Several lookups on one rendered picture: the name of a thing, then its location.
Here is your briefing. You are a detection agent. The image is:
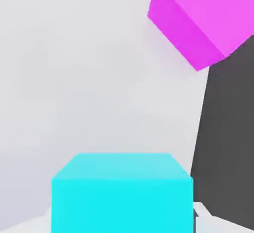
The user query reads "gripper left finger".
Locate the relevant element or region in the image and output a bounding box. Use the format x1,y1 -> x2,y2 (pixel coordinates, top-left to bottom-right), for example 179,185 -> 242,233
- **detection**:
0,207 -> 53,233

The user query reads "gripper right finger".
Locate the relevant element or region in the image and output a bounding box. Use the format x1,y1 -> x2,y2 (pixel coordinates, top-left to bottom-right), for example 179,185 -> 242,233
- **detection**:
193,202 -> 254,233

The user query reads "small cyan cube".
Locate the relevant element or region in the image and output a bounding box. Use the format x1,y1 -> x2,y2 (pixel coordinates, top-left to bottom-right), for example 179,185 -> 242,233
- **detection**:
51,152 -> 194,233

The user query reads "large magenta box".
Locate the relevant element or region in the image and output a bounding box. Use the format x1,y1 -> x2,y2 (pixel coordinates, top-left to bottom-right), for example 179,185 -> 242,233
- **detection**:
147,0 -> 254,72

